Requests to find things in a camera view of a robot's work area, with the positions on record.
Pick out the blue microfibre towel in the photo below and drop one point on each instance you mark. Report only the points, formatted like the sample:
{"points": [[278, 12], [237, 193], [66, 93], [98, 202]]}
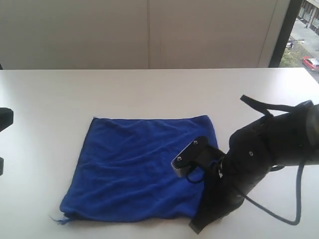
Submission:
{"points": [[123, 173]]}

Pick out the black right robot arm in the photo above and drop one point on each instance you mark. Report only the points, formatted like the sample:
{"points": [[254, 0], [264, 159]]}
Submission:
{"points": [[283, 136]]}

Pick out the red car outside window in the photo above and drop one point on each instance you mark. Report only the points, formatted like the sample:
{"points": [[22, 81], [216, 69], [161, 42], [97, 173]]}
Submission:
{"points": [[310, 63]]}

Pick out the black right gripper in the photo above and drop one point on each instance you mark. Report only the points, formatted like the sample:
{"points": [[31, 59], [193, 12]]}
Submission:
{"points": [[226, 183]]}

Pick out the dark window frame post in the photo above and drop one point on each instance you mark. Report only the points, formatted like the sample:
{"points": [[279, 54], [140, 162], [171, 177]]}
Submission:
{"points": [[284, 34]]}

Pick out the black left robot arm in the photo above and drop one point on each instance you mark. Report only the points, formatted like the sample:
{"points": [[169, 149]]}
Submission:
{"points": [[6, 118]]}

